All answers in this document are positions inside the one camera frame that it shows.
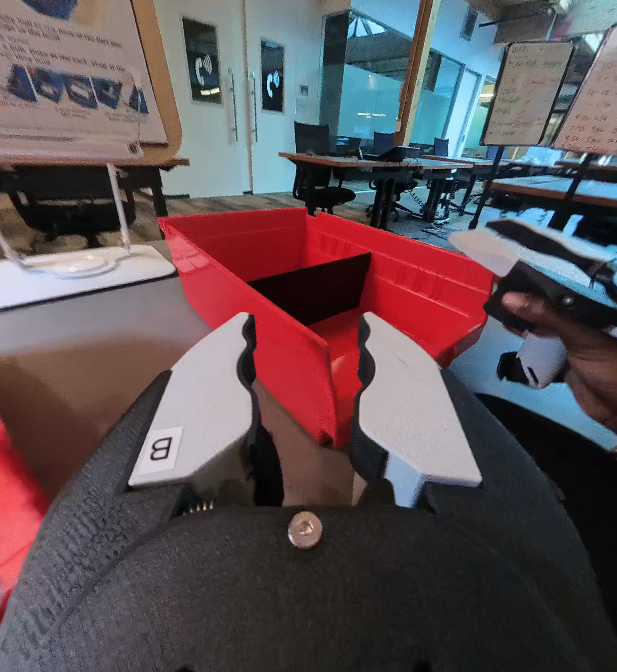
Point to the black bin divider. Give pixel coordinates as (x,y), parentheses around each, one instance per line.
(313,288)

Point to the black phone sign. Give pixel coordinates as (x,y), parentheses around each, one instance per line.
(272,76)
(202,63)

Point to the person's right hand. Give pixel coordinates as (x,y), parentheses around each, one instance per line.
(607,378)

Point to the large handwritten whiteboard on stand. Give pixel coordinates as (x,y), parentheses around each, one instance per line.
(607,94)

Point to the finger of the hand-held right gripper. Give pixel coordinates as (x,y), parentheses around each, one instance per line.
(489,249)

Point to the instruction poster on white stand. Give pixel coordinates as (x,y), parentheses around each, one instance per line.
(51,63)

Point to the black office chair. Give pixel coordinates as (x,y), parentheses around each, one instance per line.
(313,139)

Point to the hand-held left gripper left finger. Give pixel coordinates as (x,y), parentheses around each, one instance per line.
(208,399)

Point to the wooden office desk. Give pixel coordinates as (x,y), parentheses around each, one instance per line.
(350,160)
(576,191)

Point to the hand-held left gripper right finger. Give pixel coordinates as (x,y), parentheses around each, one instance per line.
(413,414)

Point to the wooden pillar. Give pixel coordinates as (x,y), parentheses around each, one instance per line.
(416,73)

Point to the small handwritten whiteboard on stand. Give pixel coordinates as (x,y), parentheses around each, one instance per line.
(529,94)

